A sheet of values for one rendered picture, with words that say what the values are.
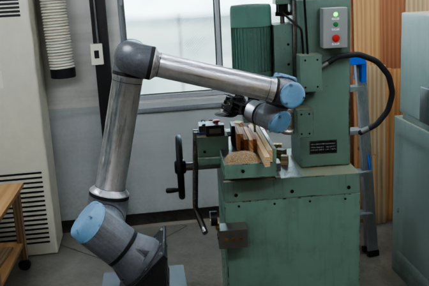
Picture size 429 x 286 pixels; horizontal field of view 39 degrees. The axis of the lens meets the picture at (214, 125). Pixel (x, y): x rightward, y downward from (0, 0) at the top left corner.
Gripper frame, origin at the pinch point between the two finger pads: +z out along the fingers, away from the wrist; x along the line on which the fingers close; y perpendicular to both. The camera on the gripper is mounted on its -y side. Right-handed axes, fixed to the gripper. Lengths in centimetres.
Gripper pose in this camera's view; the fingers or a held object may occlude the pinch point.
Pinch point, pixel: (219, 96)
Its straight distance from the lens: 251.3
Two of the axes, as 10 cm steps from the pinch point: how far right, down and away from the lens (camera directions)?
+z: -6.8, -3.1, 6.7
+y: -7.0, 0.0, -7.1
